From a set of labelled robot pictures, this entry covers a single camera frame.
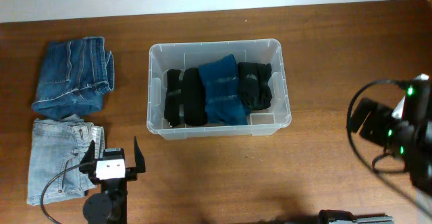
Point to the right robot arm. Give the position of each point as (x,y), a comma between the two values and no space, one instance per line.
(418,168)

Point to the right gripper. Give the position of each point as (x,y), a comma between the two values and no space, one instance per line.
(366,106)

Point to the dark blue jeans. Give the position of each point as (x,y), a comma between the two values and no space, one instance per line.
(74,76)

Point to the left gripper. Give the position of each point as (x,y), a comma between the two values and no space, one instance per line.
(88,162)

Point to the clear plastic storage container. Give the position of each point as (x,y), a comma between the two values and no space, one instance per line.
(165,56)

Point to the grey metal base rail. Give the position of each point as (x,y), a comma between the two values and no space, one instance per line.
(345,217)

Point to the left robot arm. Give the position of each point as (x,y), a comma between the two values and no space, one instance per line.
(109,206)

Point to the dark charcoal garment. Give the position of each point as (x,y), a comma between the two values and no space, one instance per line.
(253,85)

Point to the black garment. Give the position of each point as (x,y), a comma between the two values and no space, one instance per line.
(185,98)

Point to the blue garment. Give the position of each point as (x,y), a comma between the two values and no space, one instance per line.
(222,103)

